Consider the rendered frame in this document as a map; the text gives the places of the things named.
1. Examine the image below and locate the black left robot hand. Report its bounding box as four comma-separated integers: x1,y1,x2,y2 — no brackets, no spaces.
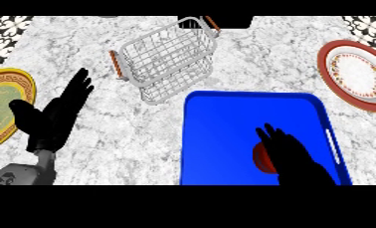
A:
7,68,95,154

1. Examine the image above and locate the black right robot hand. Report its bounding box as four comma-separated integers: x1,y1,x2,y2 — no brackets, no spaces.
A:
253,122,337,186

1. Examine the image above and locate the yellow rimmed green plate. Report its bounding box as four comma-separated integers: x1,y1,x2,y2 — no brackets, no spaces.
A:
0,68,38,145

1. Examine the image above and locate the white tiered wire basket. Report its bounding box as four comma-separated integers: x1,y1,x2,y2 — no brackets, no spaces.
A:
107,15,221,107

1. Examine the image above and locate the red rimmed white plate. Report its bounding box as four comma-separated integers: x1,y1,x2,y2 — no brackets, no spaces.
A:
315,39,376,114

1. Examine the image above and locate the blue tray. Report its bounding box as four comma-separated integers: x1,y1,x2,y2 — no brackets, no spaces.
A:
179,90,353,186

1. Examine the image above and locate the black appliance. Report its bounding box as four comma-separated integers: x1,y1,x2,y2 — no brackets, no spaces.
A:
176,15,253,30

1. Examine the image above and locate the red can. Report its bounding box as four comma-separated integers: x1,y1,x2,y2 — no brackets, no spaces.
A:
250,142,278,175

